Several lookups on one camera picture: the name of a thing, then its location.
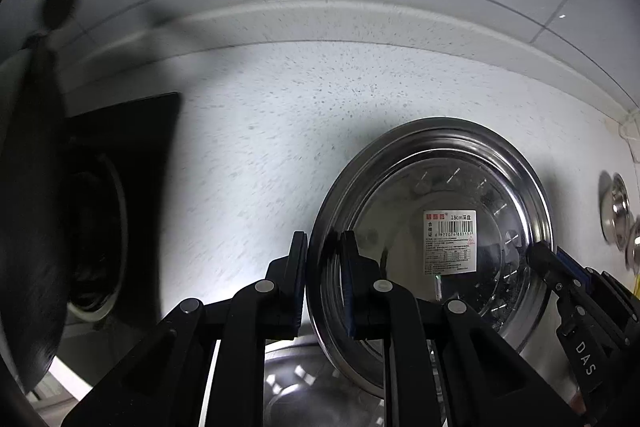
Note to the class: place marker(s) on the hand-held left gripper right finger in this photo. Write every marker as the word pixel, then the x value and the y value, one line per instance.
pixel 348 292

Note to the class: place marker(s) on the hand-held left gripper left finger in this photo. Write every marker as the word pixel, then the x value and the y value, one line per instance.
pixel 299 287

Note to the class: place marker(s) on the black glass gas stove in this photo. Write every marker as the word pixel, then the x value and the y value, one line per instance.
pixel 145 207

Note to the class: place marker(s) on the labelled stainless steel plate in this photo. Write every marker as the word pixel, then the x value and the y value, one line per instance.
pixel 400 187

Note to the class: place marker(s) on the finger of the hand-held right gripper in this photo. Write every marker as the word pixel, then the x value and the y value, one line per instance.
pixel 545 259
pixel 615 297

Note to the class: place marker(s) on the steel wok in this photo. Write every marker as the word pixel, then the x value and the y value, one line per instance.
pixel 30 217

